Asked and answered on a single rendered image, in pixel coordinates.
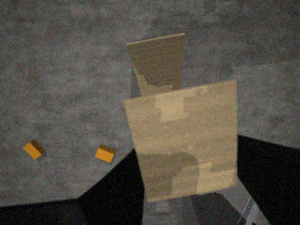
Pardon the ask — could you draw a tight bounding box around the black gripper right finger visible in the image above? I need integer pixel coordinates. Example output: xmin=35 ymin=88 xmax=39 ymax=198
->
xmin=237 ymin=134 xmax=300 ymax=225

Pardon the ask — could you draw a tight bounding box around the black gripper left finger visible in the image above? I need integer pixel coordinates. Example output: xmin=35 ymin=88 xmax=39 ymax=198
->
xmin=0 ymin=148 xmax=144 ymax=225

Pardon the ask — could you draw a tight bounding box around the small orange block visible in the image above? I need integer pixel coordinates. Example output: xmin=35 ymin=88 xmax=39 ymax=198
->
xmin=95 ymin=145 xmax=114 ymax=162
xmin=23 ymin=141 xmax=45 ymax=159

